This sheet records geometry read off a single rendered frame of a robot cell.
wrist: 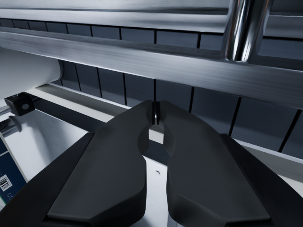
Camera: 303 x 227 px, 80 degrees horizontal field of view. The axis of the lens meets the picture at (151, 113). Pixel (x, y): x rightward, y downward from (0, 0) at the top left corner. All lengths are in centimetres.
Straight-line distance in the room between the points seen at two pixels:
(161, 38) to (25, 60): 16
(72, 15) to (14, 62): 8
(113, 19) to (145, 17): 4
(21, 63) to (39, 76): 2
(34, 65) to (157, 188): 22
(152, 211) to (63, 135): 20
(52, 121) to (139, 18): 26
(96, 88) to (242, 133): 17
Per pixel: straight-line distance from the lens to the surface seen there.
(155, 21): 17
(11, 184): 59
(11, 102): 36
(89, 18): 22
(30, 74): 25
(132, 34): 18
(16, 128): 54
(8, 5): 46
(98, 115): 20
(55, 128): 39
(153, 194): 29
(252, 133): 17
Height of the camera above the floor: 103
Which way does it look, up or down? 47 degrees down
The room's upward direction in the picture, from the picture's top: 131 degrees counter-clockwise
